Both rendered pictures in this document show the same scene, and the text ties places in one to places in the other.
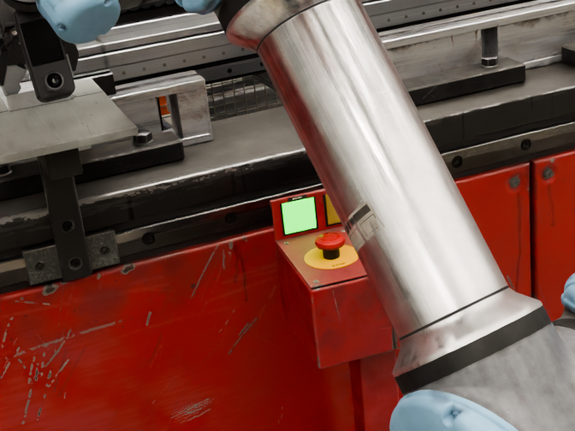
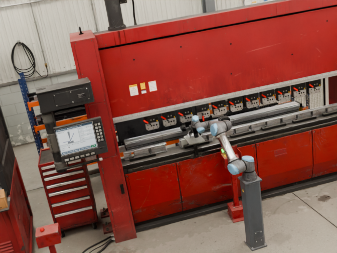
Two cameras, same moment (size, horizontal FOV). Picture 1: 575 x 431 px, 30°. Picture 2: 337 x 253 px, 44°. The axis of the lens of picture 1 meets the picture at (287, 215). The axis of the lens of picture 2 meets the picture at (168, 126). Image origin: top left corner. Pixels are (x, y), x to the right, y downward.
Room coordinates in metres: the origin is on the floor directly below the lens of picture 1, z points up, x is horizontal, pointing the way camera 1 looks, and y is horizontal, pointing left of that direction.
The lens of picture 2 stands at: (-3.07, -0.14, 2.76)
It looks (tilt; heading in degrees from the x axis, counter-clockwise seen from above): 20 degrees down; 9
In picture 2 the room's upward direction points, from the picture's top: 9 degrees counter-clockwise
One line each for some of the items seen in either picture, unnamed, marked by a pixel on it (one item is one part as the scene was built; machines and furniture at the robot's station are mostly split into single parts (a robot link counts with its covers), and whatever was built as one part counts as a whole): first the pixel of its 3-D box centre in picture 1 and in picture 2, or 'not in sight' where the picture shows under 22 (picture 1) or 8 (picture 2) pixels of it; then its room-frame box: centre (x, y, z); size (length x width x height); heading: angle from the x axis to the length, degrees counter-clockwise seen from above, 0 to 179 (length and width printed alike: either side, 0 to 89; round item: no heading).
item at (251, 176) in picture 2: not in sight; (248, 173); (0.69, -0.26, 0.82); 0.15 x 0.15 x 0.10
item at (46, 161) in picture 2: not in sight; (69, 190); (1.30, 1.87, 0.50); 0.50 x 0.50 x 1.00; 19
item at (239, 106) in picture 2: not in sight; (234, 103); (1.64, -0.20, 1.26); 0.15 x 0.09 x 0.17; 109
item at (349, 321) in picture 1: (364, 266); (231, 156); (1.29, -0.09, 0.75); 0.20 x 0.16 x 0.18; 104
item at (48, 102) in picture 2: not in sight; (72, 127); (0.61, 1.38, 1.53); 0.51 x 0.25 x 0.85; 114
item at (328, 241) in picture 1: (330, 248); not in sight; (1.27, -0.05, 0.79); 0.04 x 0.04 x 0.04
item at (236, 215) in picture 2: not in sight; (237, 211); (1.26, -0.10, 0.06); 0.25 x 0.20 x 0.12; 14
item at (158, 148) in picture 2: not in sight; (145, 151); (1.28, 0.86, 0.92); 0.50 x 0.06 x 0.10; 109
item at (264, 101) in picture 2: not in sight; (267, 96); (1.77, -0.58, 1.26); 0.15 x 0.09 x 0.17; 109
